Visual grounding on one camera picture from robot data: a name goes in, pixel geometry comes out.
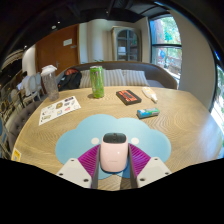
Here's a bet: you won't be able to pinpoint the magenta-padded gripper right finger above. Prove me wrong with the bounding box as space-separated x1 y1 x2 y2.
127 143 173 189

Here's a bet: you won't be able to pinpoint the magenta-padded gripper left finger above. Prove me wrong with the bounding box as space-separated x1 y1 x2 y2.
55 143 101 189

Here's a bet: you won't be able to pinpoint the pink computer mouse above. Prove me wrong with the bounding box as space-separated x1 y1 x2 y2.
99 132 130 174

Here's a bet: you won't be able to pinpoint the blue cloud-shaped mouse pad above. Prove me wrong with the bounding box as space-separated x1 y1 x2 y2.
54 113 172 181

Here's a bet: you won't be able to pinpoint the small teal pack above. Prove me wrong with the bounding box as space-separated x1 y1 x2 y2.
136 106 161 120

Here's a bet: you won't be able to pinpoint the yellow and white card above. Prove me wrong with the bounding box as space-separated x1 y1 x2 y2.
10 148 22 163

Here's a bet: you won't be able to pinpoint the white sticker sheet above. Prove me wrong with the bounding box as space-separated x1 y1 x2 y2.
38 95 82 127

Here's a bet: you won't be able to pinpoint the white tube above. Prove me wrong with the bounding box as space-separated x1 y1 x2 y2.
141 86 159 104

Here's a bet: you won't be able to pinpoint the black and red box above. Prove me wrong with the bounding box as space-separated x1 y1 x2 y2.
115 89 143 107

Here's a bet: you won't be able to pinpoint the blue oval-back chairs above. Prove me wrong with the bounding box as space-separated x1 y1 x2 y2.
0 79 21 159

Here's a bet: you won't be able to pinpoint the clear shaker bottle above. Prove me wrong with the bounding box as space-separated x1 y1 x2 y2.
40 64 60 102

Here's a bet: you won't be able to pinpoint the green drink can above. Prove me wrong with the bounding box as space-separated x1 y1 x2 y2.
89 65 105 99

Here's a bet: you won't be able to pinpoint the black backpack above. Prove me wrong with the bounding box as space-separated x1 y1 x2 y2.
57 68 83 92

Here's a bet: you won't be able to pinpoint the striped cushion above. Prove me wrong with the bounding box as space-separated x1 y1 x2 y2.
79 68 127 89
121 69 150 88

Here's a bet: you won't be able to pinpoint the large window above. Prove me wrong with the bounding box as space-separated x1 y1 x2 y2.
148 14 183 81
209 49 224 134

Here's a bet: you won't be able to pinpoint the white oval-back chair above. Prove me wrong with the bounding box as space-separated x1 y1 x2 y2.
23 73 43 102

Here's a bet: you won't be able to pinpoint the grey curved sofa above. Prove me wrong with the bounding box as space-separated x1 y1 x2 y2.
56 60 179 91

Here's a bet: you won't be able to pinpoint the brown wooden door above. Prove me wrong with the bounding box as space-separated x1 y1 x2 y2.
34 23 81 76

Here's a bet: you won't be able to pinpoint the glass-door cabinet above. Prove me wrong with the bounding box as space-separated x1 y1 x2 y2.
111 26 143 63

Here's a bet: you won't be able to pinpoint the ceiling spot lights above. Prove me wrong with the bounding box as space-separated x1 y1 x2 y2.
50 20 63 30

